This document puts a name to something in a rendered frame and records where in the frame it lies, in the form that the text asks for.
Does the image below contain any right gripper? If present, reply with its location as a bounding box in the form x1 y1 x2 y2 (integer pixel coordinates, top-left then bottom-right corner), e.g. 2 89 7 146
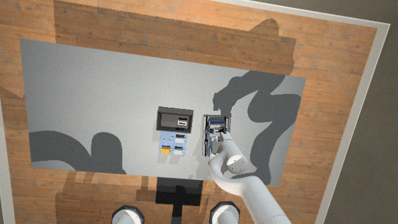
218 127 232 142

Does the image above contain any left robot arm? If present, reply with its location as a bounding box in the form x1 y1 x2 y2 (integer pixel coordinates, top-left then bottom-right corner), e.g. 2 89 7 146
112 209 141 224

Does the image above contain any yellow rectangular block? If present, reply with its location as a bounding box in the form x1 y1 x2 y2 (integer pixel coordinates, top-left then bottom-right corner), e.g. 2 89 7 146
161 147 170 154

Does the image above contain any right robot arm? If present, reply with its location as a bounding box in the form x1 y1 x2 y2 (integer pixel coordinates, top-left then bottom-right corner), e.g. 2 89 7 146
208 137 292 224

